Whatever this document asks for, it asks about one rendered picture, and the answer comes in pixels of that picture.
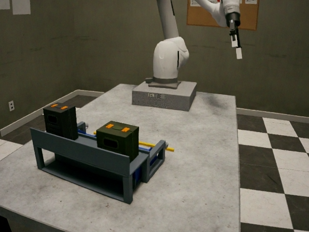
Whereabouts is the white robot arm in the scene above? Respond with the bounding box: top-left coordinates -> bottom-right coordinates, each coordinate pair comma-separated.
145,0 -> 240,89

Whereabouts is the grey metal rack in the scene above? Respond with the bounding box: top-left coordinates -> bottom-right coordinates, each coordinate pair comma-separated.
30,128 -> 169,204

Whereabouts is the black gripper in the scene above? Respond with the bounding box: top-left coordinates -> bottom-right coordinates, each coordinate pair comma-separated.
226,13 -> 242,59

